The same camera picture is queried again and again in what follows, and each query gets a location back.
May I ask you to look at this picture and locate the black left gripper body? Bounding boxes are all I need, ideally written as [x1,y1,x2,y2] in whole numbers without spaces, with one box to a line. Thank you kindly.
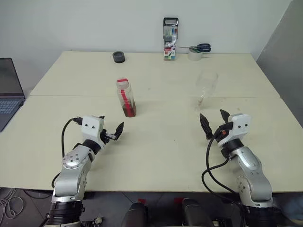
[100,129,116,145]

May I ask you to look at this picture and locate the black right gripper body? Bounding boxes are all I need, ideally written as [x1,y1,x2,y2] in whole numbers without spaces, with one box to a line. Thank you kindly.
[213,122,233,144]

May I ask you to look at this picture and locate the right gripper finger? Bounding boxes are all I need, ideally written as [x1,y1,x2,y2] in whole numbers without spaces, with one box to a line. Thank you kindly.
[199,113,213,138]
[220,109,230,124]

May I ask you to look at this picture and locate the clear bottle with red label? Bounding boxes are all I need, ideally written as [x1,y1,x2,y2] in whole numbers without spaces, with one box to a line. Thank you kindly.
[115,77,138,118]

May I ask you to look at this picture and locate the clear wine glass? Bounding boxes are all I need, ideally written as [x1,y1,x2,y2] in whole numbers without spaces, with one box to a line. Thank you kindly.
[192,70,219,112]

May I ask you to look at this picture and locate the black round tape roll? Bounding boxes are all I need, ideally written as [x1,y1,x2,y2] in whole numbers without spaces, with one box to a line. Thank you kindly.
[112,51,126,64]

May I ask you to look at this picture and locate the clear tape roll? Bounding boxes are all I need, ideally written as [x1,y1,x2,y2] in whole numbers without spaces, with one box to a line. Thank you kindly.
[188,48,203,61]

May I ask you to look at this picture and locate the grey partition panel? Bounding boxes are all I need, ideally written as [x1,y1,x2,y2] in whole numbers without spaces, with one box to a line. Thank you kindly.
[256,0,303,145]

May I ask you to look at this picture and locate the dark rounded shape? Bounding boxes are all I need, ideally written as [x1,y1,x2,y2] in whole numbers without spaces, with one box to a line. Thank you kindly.
[181,198,215,227]
[120,201,149,227]

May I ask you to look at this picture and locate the marker pen case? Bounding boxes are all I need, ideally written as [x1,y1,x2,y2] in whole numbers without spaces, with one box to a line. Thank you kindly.
[162,17,179,61]

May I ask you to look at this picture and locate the grey laptop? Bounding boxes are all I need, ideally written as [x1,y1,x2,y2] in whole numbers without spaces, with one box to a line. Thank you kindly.
[0,58,26,132]

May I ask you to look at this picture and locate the person's blue trouser leg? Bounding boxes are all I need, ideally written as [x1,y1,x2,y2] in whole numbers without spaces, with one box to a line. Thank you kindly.
[281,195,303,221]

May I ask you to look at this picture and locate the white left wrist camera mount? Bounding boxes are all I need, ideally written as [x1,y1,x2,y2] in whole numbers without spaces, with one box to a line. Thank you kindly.
[80,115,106,150]

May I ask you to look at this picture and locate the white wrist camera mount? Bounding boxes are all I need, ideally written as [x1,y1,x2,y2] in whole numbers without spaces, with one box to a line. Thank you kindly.
[217,113,251,148]
[80,115,106,150]

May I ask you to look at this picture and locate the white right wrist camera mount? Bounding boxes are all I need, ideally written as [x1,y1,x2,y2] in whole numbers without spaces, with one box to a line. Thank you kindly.
[217,113,251,148]

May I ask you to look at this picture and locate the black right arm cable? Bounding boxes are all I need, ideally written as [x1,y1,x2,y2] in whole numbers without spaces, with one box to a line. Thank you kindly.
[201,129,247,215]

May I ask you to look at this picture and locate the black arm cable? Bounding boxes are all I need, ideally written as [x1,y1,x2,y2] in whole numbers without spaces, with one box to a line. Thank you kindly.
[201,129,247,215]
[51,117,83,190]

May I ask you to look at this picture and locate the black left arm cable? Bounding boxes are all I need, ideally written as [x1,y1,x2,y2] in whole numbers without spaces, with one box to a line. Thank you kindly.
[51,117,83,190]

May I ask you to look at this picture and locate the blue-handled scissors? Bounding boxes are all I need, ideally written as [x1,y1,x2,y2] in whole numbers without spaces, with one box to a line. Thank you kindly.
[178,43,212,53]

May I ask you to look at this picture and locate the white floor cables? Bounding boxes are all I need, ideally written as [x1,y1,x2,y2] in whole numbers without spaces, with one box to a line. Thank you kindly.
[0,187,25,219]

